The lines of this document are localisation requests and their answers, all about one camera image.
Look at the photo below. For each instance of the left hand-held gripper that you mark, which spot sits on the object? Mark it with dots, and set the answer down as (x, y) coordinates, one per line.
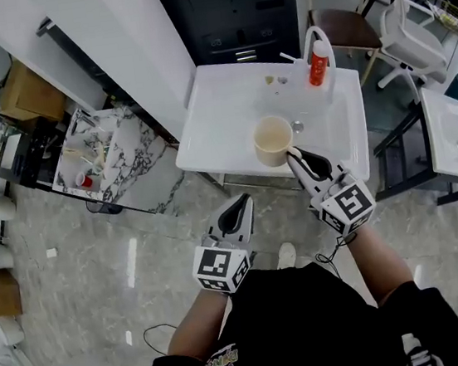
(222, 264)

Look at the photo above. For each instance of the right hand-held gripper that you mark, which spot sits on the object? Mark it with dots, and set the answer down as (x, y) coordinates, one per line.
(347, 204)

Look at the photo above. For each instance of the beige cup item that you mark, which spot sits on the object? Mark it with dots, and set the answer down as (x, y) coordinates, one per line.
(272, 138)

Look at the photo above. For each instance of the person's right forearm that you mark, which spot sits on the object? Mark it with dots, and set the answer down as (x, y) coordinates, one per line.
(380, 267)

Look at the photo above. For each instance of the person's left forearm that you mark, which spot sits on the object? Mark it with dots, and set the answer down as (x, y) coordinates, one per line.
(198, 328)

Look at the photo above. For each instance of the metal sink drain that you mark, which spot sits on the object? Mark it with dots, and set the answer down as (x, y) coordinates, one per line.
(297, 126)

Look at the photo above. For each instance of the person's white shoe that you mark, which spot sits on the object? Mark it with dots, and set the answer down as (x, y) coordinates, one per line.
(285, 255)

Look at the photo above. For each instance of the black metal basin stand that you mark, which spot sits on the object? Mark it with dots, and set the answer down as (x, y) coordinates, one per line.
(401, 155)

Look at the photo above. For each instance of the orange bottle white cap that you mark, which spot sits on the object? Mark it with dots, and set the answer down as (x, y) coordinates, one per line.
(317, 66)

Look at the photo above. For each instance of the marble pattern table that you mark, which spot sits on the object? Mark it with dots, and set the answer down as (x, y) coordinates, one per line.
(126, 162)

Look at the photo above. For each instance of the white curved faucet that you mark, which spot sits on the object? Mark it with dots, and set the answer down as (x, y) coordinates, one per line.
(322, 36)

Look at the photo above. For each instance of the person's black printed shirt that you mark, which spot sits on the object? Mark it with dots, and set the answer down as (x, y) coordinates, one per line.
(299, 332)

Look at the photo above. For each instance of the wooden chair brown seat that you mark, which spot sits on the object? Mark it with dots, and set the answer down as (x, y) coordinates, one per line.
(344, 24)

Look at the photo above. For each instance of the white washbasin black faucet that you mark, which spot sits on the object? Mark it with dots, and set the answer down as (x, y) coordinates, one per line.
(453, 136)

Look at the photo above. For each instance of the red cup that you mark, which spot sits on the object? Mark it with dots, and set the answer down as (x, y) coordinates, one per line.
(85, 181)

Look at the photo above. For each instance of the white office chair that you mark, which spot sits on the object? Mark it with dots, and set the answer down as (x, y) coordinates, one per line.
(412, 34)

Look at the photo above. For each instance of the black cabinet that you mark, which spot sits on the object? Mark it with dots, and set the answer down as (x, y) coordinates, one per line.
(231, 10)

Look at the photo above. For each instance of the black low shelf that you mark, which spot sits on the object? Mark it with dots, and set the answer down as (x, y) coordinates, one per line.
(30, 154)

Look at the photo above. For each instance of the large cardboard box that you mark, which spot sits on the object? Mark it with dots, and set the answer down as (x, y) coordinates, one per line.
(29, 95)

